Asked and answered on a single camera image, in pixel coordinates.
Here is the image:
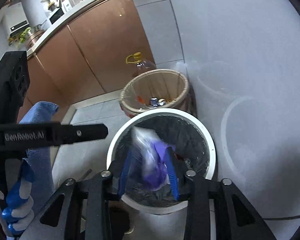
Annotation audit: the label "blue towel table cover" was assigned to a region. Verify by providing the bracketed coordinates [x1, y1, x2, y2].
[20, 101, 58, 214]

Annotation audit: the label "cooking oil bottle yellow cap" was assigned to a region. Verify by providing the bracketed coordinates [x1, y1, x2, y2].
[126, 52, 157, 77]

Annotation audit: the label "blue white gloved left hand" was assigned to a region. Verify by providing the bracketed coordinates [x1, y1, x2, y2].
[0, 160, 34, 239]

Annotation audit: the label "white water heater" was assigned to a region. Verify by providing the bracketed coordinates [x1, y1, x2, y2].
[2, 2, 30, 37]

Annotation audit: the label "white bin with black liner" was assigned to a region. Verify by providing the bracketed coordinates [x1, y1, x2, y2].
[107, 108, 216, 215]

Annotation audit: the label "brown lower kitchen cabinets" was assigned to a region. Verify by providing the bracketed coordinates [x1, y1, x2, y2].
[18, 0, 153, 121]

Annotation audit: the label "wooden rimmed waste basket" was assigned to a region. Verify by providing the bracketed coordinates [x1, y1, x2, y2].
[119, 69, 191, 118]

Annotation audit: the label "copper pot with plant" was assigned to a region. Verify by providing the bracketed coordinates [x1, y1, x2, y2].
[19, 27, 45, 50]

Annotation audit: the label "white microwave oven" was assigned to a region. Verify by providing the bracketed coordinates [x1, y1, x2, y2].
[62, 0, 83, 13]

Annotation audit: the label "purple white plastic bag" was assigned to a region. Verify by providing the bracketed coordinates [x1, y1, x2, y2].
[129, 127, 175, 191]

